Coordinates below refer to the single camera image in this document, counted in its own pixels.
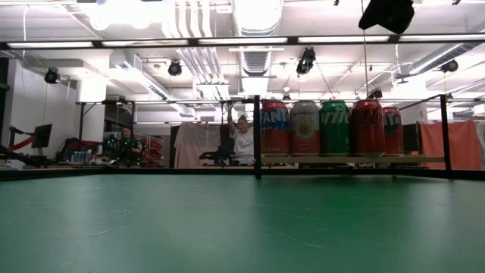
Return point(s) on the red soda can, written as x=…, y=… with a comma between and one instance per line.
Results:
x=367, y=127

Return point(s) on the red Fanta can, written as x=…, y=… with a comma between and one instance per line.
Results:
x=274, y=127
x=394, y=130

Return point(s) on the green soda can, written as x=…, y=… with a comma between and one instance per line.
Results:
x=334, y=127

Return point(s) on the silver and red can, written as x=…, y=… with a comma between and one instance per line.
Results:
x=305, y=128

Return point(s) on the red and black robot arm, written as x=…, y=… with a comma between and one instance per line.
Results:
x=22, y=143

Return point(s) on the black monitor on arm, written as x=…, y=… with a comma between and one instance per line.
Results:
x=41, y=135

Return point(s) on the black ceiling spotlight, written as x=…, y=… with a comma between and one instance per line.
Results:
x=449, y=65
x=306, y=60
x=52, y=76
x=174, y=68
x=376, y=93

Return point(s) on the black computer monitor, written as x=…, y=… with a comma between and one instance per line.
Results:
x=411, y=138

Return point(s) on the black overhead light bar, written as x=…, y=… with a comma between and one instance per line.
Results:
x=246, y=40

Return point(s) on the person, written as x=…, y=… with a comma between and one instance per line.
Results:
x=129, y=148
x=242, y=142

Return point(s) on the black office chair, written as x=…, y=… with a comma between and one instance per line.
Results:
x=224, y=151

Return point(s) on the white hanging cloth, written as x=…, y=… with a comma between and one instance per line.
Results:
x=193, y=146

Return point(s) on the green table mat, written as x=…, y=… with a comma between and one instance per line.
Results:
x=242, y=227

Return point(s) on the red storage rack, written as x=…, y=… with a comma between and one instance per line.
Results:
x=152, y=148

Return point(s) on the red storage bin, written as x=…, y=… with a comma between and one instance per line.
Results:
x=79, y=145

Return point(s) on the wooden shelf with black frame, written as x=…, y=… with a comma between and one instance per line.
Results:
x=417, y=159

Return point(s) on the black metal stand frame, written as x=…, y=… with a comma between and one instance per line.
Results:
x=81, y=125

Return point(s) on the black metal rig frame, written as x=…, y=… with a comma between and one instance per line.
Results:
x=57, y=172

